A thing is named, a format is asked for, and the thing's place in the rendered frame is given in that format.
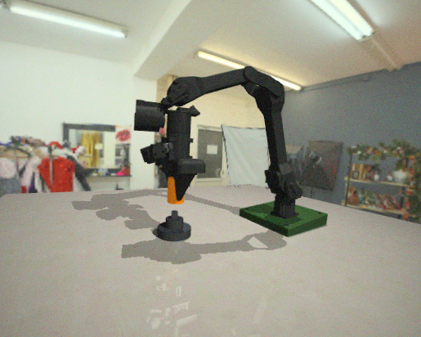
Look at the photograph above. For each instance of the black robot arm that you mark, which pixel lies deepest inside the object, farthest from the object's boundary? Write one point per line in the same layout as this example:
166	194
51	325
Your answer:
269	96

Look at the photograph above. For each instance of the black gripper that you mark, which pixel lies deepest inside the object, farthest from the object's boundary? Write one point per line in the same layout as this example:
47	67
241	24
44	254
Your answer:
181	166

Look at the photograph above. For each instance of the orange knob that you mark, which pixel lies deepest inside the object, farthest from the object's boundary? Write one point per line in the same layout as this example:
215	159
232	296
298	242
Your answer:
171	197

